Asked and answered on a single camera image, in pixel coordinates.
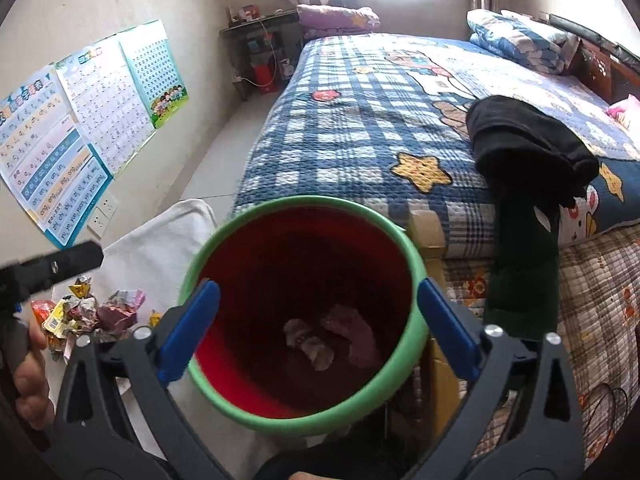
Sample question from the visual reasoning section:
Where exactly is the blue plaid bed quilt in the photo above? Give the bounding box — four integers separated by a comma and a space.
233, 34, 639, 259

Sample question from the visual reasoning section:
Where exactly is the trash inside bin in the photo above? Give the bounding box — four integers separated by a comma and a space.
283, 306, 382, 372

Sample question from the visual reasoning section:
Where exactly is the gold foil wrapper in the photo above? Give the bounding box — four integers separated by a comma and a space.
68, 275, 91, 300

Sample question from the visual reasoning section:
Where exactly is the dark corner shelf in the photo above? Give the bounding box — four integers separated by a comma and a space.
218, 10, 303, 102

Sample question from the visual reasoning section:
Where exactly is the white wall socket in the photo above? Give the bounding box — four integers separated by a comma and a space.
87, 192, 118, 240

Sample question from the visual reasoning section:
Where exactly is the red bin with green rim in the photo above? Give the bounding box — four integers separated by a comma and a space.
180, 195, 428, 437

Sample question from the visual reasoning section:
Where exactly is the white chart wall poster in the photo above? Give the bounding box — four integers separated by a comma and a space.
54, 36, 154, 176

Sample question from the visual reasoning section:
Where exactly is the green chart wall poster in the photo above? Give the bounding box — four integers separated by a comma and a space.
117, 20, 189, 129

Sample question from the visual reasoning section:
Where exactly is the blue white folded duvet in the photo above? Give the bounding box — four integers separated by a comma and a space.
466, 9, 580, 75

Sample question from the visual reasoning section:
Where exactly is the pink paper wrapper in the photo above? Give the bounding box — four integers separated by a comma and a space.
94, 289, 146, 342

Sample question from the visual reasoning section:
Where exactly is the purple folded blanket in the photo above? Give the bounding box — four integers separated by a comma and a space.
296, 4, 381, 40

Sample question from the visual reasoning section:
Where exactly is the person's left hand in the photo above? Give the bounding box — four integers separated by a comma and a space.
13, 321, 54, 430

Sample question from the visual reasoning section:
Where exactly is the red item on shelf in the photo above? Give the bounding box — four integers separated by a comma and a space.
253, 63, 277, 93

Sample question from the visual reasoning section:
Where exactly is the black clothing on bed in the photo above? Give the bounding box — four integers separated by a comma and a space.
465, 96, 599, 340

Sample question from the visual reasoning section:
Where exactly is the brown plaid bed sheet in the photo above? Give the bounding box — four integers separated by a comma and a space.
441, 224, 640, 468

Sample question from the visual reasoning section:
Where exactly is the pinyin wall poster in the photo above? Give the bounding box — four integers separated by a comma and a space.
1, 65, 112, 248

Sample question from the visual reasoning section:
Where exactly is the dark wooden headboard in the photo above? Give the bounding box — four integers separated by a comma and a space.
546, 14, 640, 104

